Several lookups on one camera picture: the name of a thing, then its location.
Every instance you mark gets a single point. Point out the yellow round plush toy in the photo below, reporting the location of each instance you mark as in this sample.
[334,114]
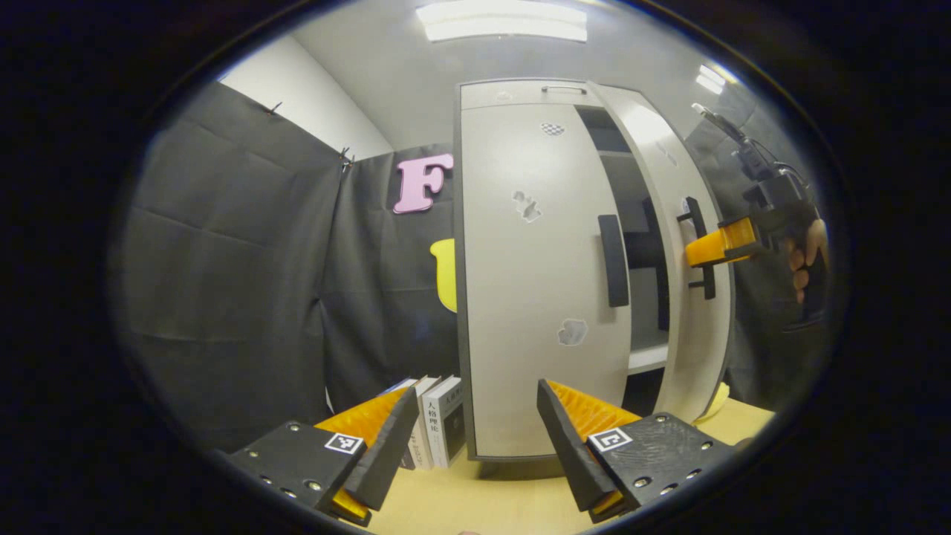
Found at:
[717,405]

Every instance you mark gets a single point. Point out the small ceiling light panel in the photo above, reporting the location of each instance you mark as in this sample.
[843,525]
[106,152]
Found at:
[713,78]

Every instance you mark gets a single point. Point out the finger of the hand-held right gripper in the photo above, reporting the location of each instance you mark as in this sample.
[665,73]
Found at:
[717,245]

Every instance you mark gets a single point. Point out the large ceiling light panel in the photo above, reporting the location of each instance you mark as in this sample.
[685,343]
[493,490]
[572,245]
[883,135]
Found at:
[501,21]

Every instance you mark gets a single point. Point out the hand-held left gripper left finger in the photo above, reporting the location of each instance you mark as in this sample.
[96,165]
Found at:
[390,453]

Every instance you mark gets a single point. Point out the grey shoe cabinet door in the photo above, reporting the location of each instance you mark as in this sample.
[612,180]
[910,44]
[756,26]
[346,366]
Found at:
[698,349]
[520,297]

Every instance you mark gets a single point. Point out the black backdrop cloth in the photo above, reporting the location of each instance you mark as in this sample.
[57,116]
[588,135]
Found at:
[223,297]

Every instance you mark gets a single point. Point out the grey double-door shoe cabinet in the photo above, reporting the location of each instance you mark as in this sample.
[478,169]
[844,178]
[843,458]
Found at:
[646,358]

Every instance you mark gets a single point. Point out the white paperback book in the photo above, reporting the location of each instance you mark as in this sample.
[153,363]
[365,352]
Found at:
[423,446]
[446,423]

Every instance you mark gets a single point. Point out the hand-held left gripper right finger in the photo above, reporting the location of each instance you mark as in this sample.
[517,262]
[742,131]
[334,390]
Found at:
[568,446]

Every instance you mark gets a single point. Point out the grey cabinet drawer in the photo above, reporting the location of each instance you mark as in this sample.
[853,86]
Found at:
[520,96]

